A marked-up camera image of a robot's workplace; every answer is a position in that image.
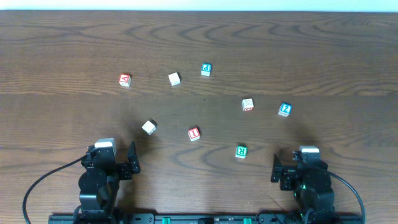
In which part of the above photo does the blue number 2 block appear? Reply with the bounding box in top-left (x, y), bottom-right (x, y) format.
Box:
top-left (278, 103), bottom-right (292, 117)

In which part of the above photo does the red letter I block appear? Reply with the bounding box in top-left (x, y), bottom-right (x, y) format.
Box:
top-left (188, 127), bottom-right (200, 141)

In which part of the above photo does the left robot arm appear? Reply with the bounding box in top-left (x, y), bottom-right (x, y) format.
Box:
top-left (73, 138), bottom-right (141, 224)

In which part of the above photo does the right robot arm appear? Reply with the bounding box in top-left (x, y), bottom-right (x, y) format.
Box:
top-left (271, 146), bottom-right (335, 223)

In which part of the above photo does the green letter R block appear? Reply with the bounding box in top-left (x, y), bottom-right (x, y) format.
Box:
top-left (235, 146), bottom-right (248, 159)

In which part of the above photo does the tilted plain wooden block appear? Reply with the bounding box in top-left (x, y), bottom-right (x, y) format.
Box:
top-left (142, 120), bottom-right (157, 135)

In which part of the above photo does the wooden block red side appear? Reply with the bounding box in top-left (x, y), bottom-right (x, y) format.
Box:
top-left (241, 98), bottom-right (254, 111)

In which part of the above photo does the red letter A block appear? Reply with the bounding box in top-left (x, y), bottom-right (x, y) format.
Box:
top-left (119, 73), bottom-right (132, 87)

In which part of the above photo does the plain wooden block top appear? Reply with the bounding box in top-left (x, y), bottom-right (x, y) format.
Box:
top-left (168, 72), bottom-right (180, 86)

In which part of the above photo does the blue letter P block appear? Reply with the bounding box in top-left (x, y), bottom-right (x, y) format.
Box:
top-left (201, 63), bottom-right (212, 77)

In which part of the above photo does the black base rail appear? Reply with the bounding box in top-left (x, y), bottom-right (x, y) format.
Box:
top-left (48, 212), bottom-right (364, 224)

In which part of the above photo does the left black cable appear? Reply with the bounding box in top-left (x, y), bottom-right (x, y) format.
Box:
top-left (22, 155), bottom-right (88, 224)

